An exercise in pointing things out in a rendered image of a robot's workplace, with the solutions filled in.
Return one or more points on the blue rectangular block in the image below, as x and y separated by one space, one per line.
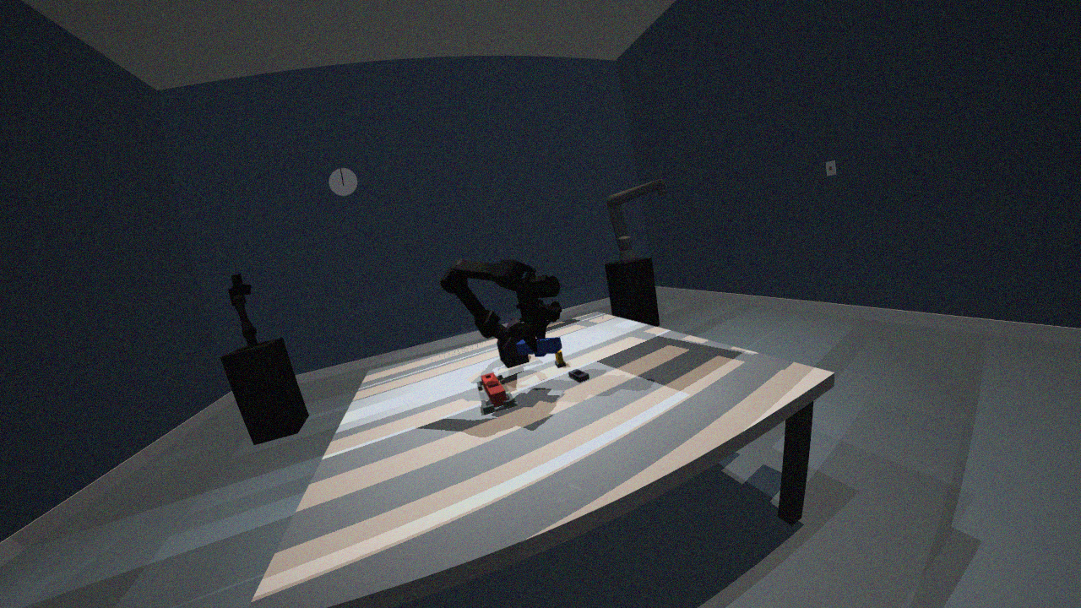
544 346

